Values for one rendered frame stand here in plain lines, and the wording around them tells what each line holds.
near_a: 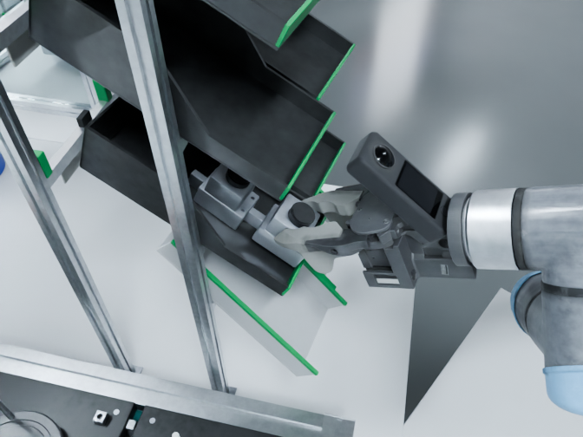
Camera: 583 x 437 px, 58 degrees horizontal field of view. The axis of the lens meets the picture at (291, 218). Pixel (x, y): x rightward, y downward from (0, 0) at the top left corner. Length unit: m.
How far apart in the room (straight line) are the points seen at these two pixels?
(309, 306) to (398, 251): 0.33
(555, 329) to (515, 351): 0.55
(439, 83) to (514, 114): 0.46
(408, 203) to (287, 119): 0.17
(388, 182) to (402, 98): 2.62
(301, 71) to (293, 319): 0.37
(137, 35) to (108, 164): 0.21
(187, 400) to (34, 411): 0.21
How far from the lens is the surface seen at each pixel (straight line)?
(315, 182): 0.75
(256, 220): 0.63
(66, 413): 0.86
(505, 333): 1.06
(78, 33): 0.52
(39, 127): 1.55
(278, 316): 0.79
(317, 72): 0.67
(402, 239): 0.53
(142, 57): 0.45
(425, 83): 3.26
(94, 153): 0.62
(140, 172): 0.59
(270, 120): 0.57
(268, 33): 0.41
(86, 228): 1.22
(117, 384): 0.88
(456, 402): 0.97
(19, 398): 0.90
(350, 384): 0.95
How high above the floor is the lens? 1.71
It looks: 47 degrees down
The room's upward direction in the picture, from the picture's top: straight up
